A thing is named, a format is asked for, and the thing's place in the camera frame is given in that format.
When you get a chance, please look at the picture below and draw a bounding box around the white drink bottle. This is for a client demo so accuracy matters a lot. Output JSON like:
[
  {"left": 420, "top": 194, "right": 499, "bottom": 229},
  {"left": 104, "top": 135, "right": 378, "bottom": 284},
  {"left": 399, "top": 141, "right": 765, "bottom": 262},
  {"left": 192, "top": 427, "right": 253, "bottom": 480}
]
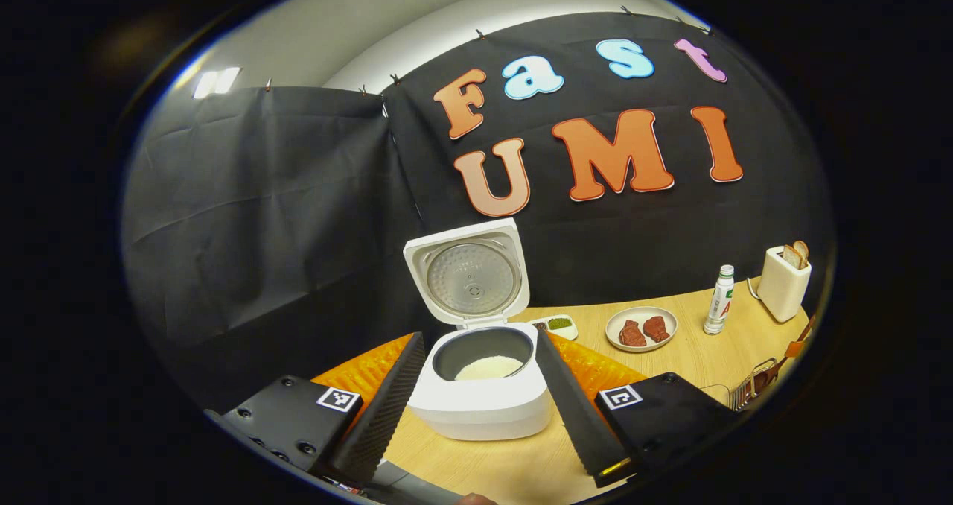
[{"left": 704, "top": 264, "right": 736, "bottom": 336}]

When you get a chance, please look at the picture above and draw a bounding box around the wire chopstick holder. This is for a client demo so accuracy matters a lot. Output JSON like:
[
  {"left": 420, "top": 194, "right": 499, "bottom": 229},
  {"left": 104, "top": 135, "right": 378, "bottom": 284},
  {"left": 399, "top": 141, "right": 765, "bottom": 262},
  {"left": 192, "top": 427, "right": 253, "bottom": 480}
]
[{"left": 728, "top": 357, "right": 780, "bottom": 413}]

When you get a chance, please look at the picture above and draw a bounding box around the white rice cooker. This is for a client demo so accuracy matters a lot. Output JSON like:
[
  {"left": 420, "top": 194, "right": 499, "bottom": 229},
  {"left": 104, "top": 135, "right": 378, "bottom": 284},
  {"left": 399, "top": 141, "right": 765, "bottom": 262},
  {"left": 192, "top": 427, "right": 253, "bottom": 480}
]
[{"left": 403, "top": 218, "right": 553, "bottom": 442}]

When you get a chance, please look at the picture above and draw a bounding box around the white toaster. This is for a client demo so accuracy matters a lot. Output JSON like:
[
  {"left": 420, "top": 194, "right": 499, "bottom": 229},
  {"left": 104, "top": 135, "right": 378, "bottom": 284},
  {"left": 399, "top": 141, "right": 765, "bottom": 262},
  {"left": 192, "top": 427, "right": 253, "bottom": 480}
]
[{"left": 756, "top": 246, "right": 812, "bottom": 323}]

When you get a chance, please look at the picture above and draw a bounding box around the white round plate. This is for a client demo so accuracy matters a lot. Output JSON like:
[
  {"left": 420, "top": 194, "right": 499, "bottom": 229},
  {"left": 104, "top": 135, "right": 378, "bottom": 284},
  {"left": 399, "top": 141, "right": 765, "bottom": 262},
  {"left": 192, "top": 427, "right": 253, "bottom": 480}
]
[{"left": 605, "top": 306, "right": 678, "bottom": 353}]

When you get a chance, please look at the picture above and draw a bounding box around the white rice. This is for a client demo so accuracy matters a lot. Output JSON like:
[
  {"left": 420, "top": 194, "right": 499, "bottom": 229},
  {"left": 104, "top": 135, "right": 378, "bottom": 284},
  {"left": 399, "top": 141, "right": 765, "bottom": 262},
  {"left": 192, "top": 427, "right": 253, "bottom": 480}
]
[{"left": 454, "top": 355, "right": 524, "bottom": 381}]

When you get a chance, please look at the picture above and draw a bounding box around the ceiling light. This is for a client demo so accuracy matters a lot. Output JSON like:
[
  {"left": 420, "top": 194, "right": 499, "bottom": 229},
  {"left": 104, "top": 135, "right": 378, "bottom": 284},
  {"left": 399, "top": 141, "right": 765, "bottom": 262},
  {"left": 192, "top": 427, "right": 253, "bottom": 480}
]
[{"left": 192, "top": 66, "right": 243, "bottom": 101}]

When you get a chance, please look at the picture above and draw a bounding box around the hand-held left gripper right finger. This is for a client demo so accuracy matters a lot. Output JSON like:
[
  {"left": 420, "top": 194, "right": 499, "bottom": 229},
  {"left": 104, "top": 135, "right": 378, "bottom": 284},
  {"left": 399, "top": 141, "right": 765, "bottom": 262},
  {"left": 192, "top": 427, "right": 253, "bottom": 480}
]
[{"left": 536, "top": 331, "right": 739, "bottom": 489}]

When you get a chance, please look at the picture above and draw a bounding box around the brown wooden spoon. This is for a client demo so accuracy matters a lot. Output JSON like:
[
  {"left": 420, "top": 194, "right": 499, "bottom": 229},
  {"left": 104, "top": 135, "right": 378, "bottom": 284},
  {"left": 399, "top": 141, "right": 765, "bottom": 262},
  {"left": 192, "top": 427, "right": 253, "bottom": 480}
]
[{"left": 756, "top": 315, "right": 816, "bottom": 387}]

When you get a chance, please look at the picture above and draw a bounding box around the white divided grain dish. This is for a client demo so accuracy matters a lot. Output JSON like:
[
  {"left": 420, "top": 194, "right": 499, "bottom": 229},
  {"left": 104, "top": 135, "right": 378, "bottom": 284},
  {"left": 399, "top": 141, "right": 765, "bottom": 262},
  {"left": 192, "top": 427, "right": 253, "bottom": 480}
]
[{"left": 530, "top": 315, "right": 579, "bottom": 341}]

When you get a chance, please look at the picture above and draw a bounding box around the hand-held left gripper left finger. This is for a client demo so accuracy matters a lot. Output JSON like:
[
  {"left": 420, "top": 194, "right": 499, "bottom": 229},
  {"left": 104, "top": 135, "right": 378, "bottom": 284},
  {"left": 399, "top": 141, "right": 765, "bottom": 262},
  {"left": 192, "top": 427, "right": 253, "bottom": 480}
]
[{"left": 205, "top": 332, "right": 427, "bottom": 489}]

